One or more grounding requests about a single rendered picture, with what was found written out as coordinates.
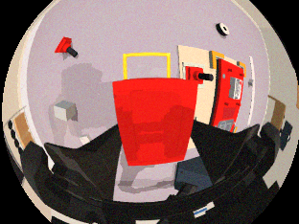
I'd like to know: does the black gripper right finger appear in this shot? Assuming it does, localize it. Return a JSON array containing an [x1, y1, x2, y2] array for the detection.
[[191, 121, 261, 185]]

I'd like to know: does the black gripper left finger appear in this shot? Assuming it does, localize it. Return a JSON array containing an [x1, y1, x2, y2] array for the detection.
[[43, 123, 123, 200]]

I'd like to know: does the small cream block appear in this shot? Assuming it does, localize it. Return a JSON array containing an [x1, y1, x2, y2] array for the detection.
[[80, 134, 92, 146]]

